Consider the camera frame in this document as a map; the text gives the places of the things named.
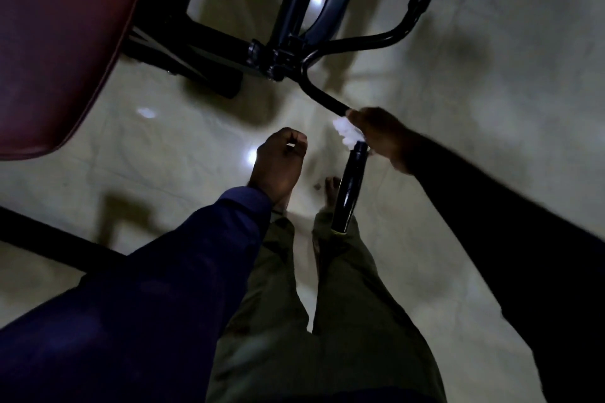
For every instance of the person's right hand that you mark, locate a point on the person's right hand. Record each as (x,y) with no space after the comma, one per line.
(383,138)

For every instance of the person's left hand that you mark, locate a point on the person's left hand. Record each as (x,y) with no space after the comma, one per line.
(279,166)

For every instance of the white cleaning wipe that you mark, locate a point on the white cleaning wipe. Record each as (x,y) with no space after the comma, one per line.
(347,133)

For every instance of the black machine maroon pad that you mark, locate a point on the black machine maroon pad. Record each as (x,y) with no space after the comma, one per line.
(61,39)

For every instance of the person's right forearm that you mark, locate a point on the person's right forearm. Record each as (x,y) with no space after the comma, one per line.
(472,209)

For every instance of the person's blue shirt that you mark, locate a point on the person's blue shirt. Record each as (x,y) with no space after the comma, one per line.
(142,313)

